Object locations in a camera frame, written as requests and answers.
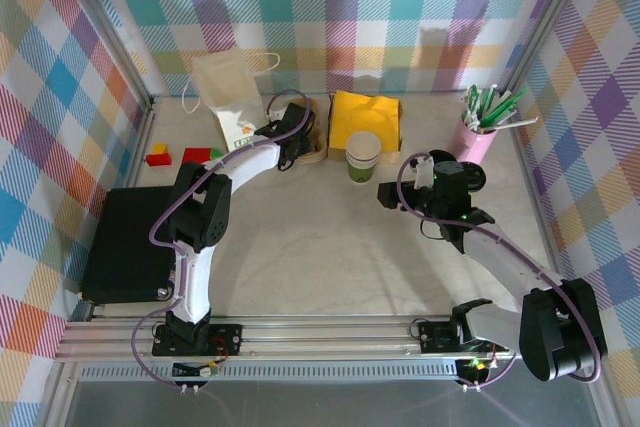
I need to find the brown pulp cup carrier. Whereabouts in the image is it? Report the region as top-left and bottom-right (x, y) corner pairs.
(279, 96), (330, 167)

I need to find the white paper takeout bag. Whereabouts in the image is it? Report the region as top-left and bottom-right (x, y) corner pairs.
(182, 49), (281, 153)

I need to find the pink straw holder cup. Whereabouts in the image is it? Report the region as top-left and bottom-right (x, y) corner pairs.
(452, 119), (499, 171)

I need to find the yellow napkin stack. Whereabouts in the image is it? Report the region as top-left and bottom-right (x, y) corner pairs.
(329, 90), (403, 153)

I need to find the large red toy block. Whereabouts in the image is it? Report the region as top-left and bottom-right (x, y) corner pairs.
(182, 147), (214, 166)

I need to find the small electronics board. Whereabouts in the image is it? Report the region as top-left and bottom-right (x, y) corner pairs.
(457, 356), (496, 374)
(172, 360), (221, 379)

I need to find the black flat box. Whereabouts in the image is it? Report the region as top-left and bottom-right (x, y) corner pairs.
(79, 185), (177, 306)

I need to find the aluminium side rail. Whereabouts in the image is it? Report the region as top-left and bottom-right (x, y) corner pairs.
(512, 121), (619, 427)
(42, 96), (159, 427)

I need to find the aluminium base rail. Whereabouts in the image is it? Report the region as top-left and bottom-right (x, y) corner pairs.
(53, 314), (526, 363)

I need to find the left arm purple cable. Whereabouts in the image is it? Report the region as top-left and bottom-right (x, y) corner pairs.
(130, 89), (314, 348)

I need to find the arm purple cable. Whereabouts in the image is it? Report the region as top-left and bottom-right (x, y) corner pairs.
(397, 154), (609, 384)
(130, 89), (314, 348)

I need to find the perforated metal cable tray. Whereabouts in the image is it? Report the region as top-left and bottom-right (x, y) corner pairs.
(77, 364), (464, 384)

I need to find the aluminium frame post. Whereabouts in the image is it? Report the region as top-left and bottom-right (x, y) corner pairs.
(499, 0), (597, 96)
(52, 0), (156, 111)

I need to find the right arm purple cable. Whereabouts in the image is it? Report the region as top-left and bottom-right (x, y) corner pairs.
(397, 154), (609, 384)

